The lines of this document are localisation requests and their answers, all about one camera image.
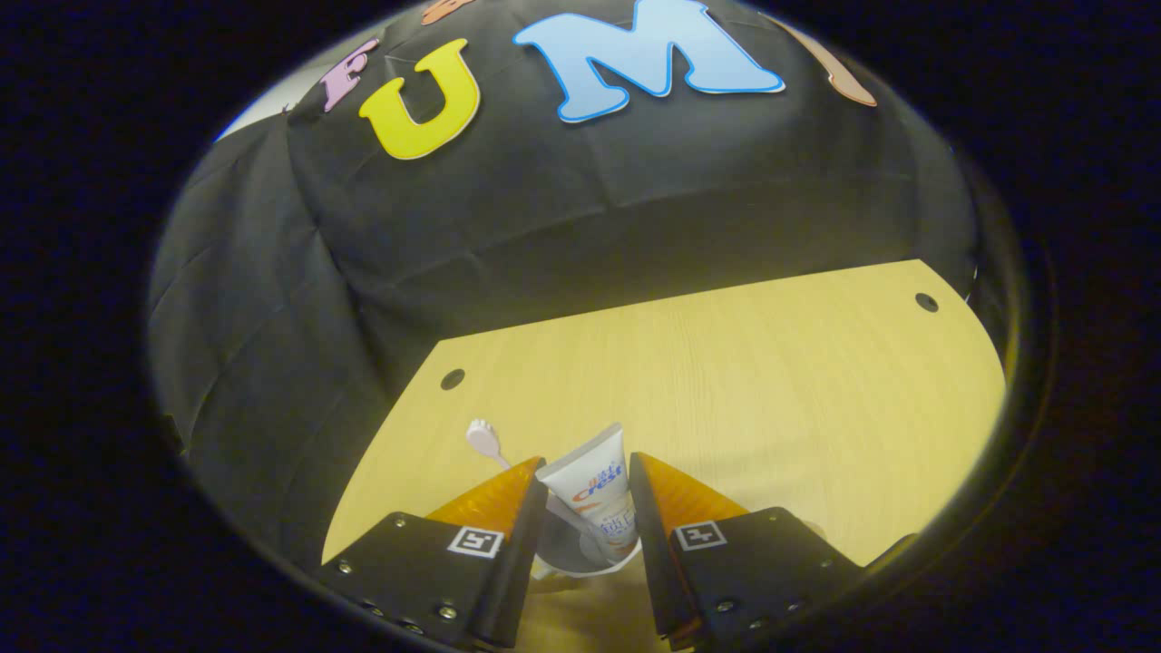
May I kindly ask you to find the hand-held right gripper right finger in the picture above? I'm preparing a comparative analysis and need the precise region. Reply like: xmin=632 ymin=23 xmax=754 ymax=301
xmin=628 ymin=452 xmax=867 ymax=651

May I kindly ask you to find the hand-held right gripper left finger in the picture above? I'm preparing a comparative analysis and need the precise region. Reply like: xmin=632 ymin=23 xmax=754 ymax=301
xmin=319 ymin=456 xmax=550 ymax=649

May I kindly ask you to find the white cup with wooden handle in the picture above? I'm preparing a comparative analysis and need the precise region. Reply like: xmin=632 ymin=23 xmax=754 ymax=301
xmin=529 ymin=503 xmax=649 ymax=595

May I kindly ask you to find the white toothpaste tube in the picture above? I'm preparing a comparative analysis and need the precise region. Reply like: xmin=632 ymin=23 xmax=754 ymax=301
xmin=535 ymin=422 xmax=640 ymax=559

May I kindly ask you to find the white toothbrush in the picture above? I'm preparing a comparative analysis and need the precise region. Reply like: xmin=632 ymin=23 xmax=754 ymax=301
xmin=466 ymin=419 xmax=622 ymax=565

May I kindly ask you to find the light wooden desktop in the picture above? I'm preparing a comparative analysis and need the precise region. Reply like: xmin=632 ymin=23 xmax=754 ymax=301
xmin=322 ymin=258 xmax=1008 ymax=653

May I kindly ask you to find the black backdrop cloth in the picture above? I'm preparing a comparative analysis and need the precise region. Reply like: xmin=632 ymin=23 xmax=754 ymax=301
xmin=145 ymin=0 xmax=1012 ymax=568

